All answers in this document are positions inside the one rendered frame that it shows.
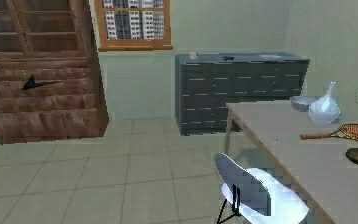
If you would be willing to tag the red tennis racket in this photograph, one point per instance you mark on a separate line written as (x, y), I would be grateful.
(350, 132)

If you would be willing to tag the dark grey chest of drawers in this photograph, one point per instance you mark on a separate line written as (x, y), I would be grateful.
(220, 90)

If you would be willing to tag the small dark blue object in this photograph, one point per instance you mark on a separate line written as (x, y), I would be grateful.
(228, 58)

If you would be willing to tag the wooden framed window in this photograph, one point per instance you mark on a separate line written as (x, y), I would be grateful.
(133, 23)

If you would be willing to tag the grey bowl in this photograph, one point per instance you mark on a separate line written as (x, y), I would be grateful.
(300, 102)

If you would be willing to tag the small pink cup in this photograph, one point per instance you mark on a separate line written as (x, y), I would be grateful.
(193, 55)

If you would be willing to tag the pale blue glass vase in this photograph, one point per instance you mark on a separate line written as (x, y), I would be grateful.
(324, 108)

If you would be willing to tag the grey table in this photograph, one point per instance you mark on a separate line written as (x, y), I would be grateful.
(313, 166)

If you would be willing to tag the white and grey chair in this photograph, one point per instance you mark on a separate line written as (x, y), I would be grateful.
(253, 196)

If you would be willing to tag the black pointed object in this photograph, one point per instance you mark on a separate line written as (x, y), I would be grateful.
(32, 84)

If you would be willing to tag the brown wooden shelf cabinet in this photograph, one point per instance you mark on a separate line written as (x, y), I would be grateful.
(43, 100)

